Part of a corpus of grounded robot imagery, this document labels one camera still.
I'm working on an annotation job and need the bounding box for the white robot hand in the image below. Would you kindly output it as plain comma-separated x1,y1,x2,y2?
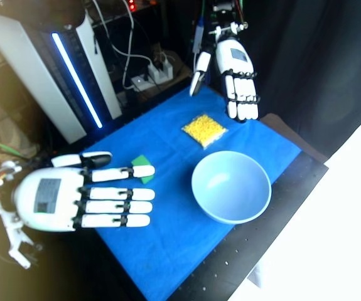
188,36,260,122
13,151,156,233

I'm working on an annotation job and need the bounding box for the bag of yellow beads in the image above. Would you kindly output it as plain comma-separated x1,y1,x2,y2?
181,114,229,151

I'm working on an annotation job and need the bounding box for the green block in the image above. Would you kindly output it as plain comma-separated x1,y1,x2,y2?
130,154,153,184

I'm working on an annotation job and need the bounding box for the hanging white adapter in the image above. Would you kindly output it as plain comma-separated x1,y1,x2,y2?
192,24,205,55

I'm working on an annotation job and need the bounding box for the white power strip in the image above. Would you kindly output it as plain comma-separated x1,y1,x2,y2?
147,58,174,84

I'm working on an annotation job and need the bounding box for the brown board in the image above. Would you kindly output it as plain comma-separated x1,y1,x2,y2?
260,113,328,162

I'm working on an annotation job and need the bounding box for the white power adapter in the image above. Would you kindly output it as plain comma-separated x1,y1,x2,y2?
131,74,156,92

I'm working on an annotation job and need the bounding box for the black curtain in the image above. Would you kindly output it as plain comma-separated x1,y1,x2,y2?
239,0,361,164

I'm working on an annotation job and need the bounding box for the light blue bowl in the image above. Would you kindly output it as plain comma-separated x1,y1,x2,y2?
191,150,272,225

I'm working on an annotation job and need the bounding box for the blue cloth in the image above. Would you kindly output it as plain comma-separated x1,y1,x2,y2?
85,83,303,301

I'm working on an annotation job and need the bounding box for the white tower with blue light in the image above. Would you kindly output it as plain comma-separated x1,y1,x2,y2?
0,9,123,145

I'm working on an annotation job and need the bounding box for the dark rounded cover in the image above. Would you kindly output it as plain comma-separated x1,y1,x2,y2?
0,0,86,32

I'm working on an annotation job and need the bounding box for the white panel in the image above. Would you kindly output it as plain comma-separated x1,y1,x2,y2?
227,105,361,301

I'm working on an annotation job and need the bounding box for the white cable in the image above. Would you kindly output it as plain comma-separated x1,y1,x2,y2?
91,0,153,63
121,0,136,90

